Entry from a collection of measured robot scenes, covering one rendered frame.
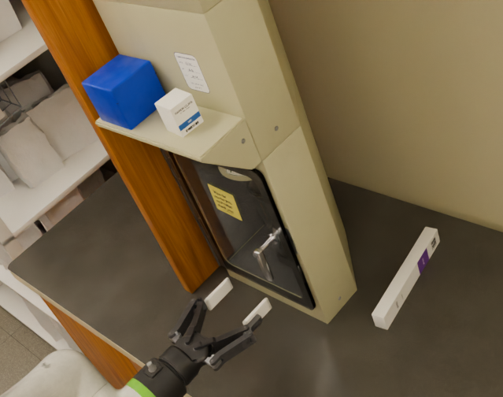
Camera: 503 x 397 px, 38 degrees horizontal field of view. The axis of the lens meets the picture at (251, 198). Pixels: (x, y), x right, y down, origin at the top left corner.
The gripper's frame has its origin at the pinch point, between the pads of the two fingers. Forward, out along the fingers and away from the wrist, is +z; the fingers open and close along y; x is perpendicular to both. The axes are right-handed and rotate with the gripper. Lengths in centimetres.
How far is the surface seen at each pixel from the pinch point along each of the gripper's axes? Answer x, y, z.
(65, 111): 9, 125, 35
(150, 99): -39.2, 15.8, 8.7
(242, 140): -33.8, -4.7, 10.8
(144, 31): -51, 15, 13
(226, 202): -12.0, 11.0, 12.0
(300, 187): -15.7, -4.8, 19.1
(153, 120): -36.7, 13.7, 6.2
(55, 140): 16, 125, 27
